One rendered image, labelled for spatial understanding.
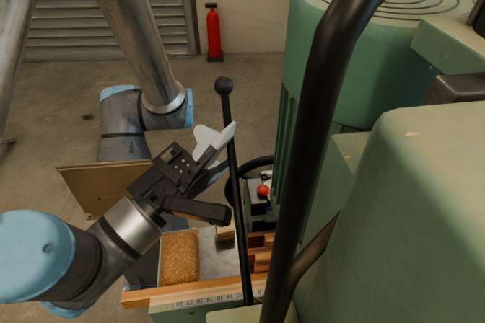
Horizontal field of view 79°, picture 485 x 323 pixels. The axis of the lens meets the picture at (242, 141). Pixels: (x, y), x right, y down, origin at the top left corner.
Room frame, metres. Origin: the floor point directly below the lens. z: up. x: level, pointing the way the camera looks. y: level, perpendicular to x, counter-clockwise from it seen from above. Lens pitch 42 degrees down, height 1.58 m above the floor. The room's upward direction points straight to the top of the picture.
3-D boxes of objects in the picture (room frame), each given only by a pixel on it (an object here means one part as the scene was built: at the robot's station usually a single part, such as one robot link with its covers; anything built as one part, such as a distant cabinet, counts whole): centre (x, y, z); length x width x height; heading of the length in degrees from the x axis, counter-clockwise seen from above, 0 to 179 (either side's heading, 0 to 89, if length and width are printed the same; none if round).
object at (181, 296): (0.26, -0.11, 0.93); 0.60 x 0.02 x 0.05; 98
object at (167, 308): (0.24, -0.11, 0.93); 0.60 x 0.02 x 0.06; 98
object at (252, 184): (0.47, -0.08, 0.99); 0.13 x 0.11 x 0.06; 98
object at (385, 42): (0.29, -0.13, 1.35); 0.18 x 0.18 x 0.31
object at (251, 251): (0.33, -0.09, 0.93); 0.16 x 0.02 x 0.05; 98
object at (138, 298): (0.28, -0.08, 0.92); 0.67 x 0.02 x 0.04; 98
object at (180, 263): (0.33, 0.15, 0.92); 0.14 x 0.09 x 0.04; 8
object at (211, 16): (3.18, 0.31, 0.30); 0.19 x 0.18 x 0.60; 3
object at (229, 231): (0.40, 0.04, 0.92); 0.04 x 0.03 x 0.04; 104
